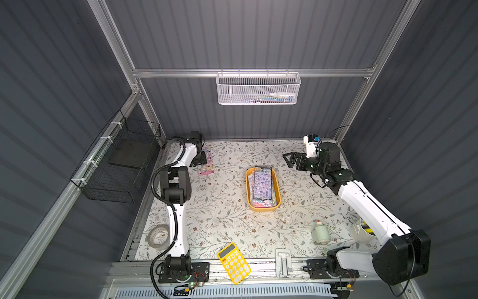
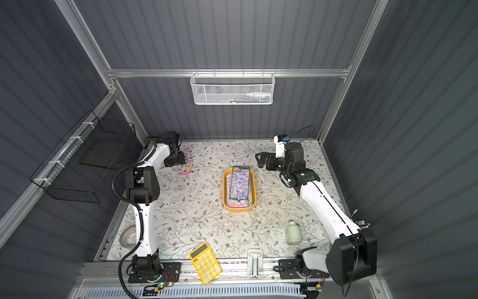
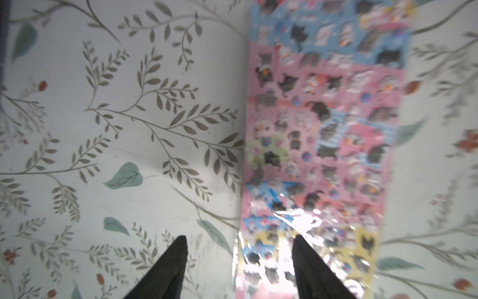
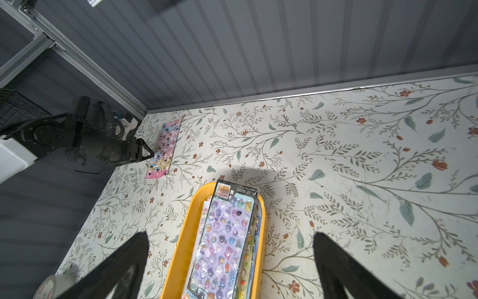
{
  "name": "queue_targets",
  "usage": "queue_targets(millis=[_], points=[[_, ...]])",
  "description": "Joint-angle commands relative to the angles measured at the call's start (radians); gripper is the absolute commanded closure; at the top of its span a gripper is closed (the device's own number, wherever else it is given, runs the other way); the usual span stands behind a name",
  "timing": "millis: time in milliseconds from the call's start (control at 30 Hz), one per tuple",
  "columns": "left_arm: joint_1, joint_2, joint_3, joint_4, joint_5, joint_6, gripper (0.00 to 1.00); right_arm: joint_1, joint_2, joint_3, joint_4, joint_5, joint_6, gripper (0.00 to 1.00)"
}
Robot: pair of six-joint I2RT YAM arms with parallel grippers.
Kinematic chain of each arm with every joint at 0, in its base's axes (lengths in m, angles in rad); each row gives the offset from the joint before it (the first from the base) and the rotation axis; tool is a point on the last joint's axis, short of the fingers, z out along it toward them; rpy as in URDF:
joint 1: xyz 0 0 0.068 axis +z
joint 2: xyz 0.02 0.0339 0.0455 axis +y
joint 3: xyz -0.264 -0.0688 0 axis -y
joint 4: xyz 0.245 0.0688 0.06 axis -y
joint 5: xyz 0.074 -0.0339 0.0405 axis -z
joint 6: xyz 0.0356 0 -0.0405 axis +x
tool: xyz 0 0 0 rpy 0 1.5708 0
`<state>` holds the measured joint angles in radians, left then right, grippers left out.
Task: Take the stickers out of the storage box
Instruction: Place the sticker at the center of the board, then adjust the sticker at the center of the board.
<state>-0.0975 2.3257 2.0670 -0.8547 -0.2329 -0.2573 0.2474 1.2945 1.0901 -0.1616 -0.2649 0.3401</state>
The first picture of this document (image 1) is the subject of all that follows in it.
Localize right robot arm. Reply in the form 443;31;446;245
283;140;431;286

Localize white wire basket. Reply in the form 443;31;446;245
215;71;301;105

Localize pink cat sticker sheet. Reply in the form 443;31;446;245
197;147;215;176

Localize pale green bottle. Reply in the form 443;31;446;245
311;220;331;245

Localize white metal bracket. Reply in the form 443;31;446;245
275;249;292;279

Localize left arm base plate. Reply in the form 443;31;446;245
155;262;210;284

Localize colourful sticker sheet in tray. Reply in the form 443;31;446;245
248;169;277;209

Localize white pen cup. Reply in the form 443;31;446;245
349;218;376;244

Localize black wire basket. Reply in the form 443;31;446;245
70;112;161;204

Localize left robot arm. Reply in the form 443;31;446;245
150;131;207;272

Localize yellow storage tray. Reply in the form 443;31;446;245
245;166;281;213

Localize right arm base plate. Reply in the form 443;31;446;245
302;259;360;280

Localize items in white basket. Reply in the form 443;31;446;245
244;92;297;104

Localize yellow calculator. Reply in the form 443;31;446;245
217;242;251;285

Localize purple sticker sheet black border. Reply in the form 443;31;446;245
251;167;273;208

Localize white tape roll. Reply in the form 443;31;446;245
146;224;170;250

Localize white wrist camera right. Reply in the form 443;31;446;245
303;134;321;158

